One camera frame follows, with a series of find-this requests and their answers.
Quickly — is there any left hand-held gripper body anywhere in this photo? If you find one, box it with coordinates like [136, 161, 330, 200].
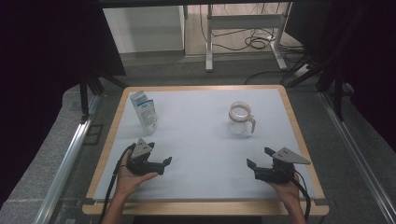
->
[125, 138, 165, 175]

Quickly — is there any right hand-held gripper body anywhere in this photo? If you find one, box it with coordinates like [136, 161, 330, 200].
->
[254, 147, 311, 184]

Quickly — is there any white pouch with blue print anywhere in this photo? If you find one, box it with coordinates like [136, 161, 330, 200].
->
[129, 90, 159, 135]

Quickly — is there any clear glass jug beige handle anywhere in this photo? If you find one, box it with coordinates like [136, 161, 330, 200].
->
[227, 101, 257, 135]

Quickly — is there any person's left hand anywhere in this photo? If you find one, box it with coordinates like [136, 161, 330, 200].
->
[115, 150, 159, 199]

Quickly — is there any person's right hand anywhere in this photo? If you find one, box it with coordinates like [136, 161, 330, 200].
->
[268, 174, 302, 208]

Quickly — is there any pale blue table mat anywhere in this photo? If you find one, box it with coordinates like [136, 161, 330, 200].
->
[92, 88, 317, 201]

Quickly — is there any wooden table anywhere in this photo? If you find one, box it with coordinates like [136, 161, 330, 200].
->
[81, 84, 330, 217]

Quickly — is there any black tripod stand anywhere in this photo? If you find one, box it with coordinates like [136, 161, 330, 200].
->
[78, 69, 129, 122]
[279, 52, 347, 122]

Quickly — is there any white power strip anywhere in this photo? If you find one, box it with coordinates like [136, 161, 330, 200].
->
[292, 63, 312, 78]

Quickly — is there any white cabinet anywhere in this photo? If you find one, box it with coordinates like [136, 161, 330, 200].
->
[102, 5, 186, 54]

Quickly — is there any dark curtain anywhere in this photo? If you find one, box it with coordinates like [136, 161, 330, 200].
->
[0, 0, 127, 206]
[284, 0, 396, 153]

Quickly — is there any right hand-held gripper black cable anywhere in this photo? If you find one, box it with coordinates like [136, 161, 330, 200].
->
[290, 169, 312, 222]

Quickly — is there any hand-held gripper black cable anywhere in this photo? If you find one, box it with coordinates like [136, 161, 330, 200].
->
[101, 143, 137, 223]
[290, 169, 312, 222]

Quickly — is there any left hand-held gripper black cable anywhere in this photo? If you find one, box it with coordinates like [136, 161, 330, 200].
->
[101, 143, 137, 223]

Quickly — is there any aluminium rail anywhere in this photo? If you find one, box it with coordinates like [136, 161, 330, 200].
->
[318, 91, 396, 223]
[32, 94, 102, 224]

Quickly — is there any black floor cable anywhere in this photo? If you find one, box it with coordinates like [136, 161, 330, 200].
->
[244, 70, 288, 86]

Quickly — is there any tangle of black floor cables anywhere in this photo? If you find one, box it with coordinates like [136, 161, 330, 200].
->
[214, 27, 306, 53]

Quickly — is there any white metal desk frame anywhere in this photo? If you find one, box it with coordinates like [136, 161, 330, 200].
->
[205, 3, 293, 73]

